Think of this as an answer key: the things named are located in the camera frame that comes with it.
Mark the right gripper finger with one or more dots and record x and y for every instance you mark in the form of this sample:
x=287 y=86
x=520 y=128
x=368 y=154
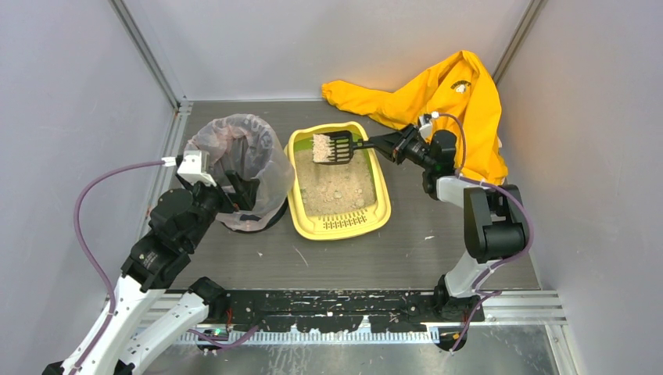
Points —
x=395 y=139
x=389 y=151

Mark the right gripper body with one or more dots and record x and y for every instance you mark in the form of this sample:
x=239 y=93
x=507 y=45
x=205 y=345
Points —
x=399 y=146

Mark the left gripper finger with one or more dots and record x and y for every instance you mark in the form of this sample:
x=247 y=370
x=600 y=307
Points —
x=245 y=200
x=240 y=186

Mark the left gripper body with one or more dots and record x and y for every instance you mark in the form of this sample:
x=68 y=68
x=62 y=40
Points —
x=227 y=191

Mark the bin with pink bag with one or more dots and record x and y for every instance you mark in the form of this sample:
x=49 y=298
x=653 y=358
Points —
x=249 y=145

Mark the black litter scoop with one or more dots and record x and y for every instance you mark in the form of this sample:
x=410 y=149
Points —
x=343 y=147

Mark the white litter clump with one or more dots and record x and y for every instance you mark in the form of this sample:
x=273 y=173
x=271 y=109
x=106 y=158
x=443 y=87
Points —
x=321 y=148

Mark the yellow green litter box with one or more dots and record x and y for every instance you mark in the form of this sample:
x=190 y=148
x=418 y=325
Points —
x=338 y=226

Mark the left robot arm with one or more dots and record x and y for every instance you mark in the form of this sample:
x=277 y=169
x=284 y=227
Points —
x=177 y=225

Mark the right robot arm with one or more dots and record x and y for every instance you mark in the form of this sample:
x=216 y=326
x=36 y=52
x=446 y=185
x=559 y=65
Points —
x=496 y=228

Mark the cat litter sand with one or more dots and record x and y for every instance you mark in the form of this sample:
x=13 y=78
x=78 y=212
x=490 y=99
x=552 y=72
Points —
x=330 y=190

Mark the yellow sweatshirt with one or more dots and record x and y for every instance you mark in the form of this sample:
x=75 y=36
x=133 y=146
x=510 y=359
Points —
x=460 y=88

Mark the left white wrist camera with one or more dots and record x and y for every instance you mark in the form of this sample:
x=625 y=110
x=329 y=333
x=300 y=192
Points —
x=192 y=168

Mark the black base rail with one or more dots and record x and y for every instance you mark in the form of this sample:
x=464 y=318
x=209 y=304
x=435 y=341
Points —
x=336 y=312

